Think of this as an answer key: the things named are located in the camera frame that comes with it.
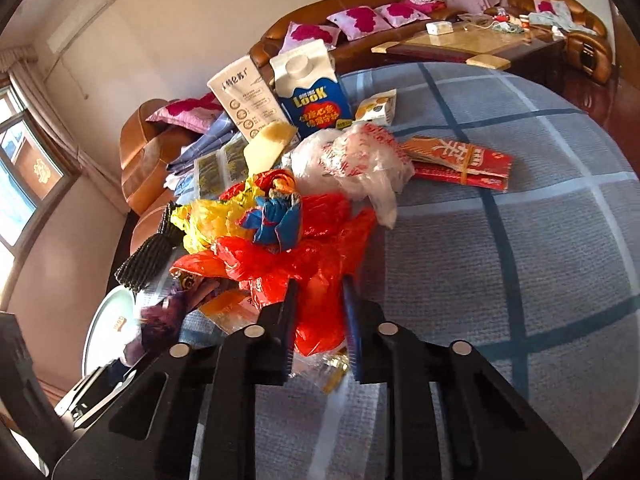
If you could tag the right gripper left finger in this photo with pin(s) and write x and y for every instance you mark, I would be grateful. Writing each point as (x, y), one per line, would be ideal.
(190, 413)

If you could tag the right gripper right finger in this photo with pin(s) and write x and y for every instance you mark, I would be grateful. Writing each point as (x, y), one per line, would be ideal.
(448, 397)

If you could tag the white box on coffee table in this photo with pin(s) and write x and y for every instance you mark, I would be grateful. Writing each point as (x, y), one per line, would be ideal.
(439, 28)

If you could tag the brown leather chaise sofa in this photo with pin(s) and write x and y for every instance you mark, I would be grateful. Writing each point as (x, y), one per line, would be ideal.
(145, 150)

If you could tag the yellow sponge block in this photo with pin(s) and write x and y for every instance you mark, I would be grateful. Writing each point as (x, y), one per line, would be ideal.
(265, 149)

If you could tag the clear packet of tea bags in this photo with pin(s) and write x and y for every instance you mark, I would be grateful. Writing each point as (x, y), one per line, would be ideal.
(217, 171)

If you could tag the white printed plastic bag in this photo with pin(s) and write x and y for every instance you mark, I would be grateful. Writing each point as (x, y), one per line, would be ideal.
(363, 162)

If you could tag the orange red plastic bag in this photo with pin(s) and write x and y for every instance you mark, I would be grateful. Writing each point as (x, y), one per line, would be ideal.
(276, 180)

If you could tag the pink floral pillow middle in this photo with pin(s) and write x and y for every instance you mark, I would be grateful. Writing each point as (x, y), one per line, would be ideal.
(359, 22)

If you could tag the yellow plastic bag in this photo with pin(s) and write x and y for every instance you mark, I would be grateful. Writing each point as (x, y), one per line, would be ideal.
(204, 221)

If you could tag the window with frame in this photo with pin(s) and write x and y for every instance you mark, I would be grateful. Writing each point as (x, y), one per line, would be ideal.
(34, 177)

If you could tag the beige curtain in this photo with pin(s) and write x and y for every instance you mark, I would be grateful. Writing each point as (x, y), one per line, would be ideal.
(20, 64)

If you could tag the white air conditioner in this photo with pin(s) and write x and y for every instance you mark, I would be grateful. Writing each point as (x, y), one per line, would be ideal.
(74, 23)

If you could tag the blue snack wrapper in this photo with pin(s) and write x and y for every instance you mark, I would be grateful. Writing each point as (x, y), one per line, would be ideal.
(275, 221)

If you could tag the red paper packet bundle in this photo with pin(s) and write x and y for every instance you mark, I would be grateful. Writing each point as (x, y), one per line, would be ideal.
(458, 162)

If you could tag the pink floral pillow on chaise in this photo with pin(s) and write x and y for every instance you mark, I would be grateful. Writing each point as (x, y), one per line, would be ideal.
(196, 115)

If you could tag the pink floral pillow left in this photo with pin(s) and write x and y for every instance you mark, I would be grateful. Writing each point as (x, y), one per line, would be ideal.
(299, 34)

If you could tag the pink floral pillow right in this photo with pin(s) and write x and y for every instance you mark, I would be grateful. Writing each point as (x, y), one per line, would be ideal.
(399, 14)

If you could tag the brown leather armchair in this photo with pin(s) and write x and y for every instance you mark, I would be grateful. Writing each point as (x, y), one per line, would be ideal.
(586, 38)

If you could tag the blue Look milk carton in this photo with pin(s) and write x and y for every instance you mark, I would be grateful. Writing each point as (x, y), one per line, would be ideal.
(309, 91)

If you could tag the tall white carton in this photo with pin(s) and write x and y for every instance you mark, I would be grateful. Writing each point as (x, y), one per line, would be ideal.
(246, 97)

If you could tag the light blue trash bin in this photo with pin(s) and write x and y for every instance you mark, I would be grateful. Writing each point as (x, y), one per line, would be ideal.
(113, 325)

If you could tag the small yellow white box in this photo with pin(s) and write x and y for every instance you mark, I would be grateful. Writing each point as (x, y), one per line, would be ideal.
(378, 109)

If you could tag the wooden coffee table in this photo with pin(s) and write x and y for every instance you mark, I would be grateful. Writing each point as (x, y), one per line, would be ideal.
(534, 54)

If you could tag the folded blue bedsheets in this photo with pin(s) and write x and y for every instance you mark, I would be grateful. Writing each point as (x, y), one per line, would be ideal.
(180, 178)

